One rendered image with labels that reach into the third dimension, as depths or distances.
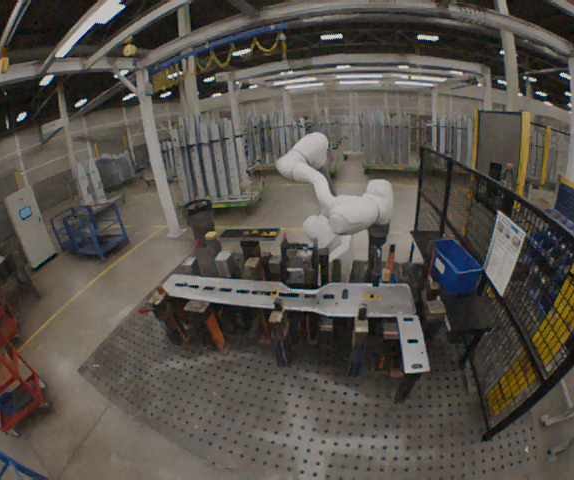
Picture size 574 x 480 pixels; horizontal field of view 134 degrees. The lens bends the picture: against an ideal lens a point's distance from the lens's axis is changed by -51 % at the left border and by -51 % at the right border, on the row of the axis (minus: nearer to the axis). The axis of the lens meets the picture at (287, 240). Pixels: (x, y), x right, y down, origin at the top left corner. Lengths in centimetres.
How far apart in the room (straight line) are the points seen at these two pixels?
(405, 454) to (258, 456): 58
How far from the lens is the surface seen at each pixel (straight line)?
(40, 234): 729
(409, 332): 105
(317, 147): 130
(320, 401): 118
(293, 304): 114
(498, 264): 116
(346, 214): 75
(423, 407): 123
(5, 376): 286
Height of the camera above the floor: 177
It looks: 28 degrees down
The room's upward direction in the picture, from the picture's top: 7 degrees counter-clockwise
